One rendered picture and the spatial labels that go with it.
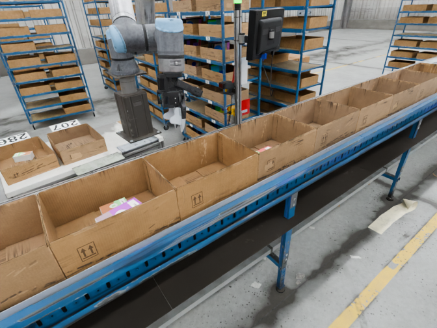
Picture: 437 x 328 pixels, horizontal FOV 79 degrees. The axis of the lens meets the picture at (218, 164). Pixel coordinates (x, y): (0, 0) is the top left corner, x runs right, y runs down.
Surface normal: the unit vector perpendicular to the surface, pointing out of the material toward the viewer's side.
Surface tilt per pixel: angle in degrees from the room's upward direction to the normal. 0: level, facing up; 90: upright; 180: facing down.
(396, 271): 0
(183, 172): 89
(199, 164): 89
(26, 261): 90
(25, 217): 89
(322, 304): 0
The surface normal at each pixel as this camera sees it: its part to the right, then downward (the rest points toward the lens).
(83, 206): 0.59, 0.38
